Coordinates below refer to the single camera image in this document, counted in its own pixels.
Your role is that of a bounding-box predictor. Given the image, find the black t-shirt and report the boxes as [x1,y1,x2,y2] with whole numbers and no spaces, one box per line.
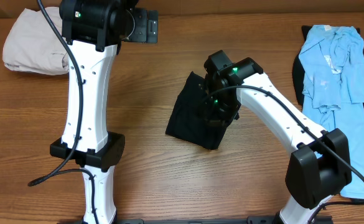
[166,72,226,150]

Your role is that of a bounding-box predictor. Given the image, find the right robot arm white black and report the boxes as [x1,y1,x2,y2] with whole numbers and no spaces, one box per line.
[198,50,352,223]

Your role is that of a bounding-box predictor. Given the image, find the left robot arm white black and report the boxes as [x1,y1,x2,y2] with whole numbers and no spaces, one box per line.
[50,0,159,223]

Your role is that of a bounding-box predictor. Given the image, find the beige folded shorts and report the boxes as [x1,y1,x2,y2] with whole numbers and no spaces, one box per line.
[2,9,69,75]

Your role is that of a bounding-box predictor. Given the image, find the light blue shirt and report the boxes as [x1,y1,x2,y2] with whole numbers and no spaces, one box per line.
[298,24,364,200]

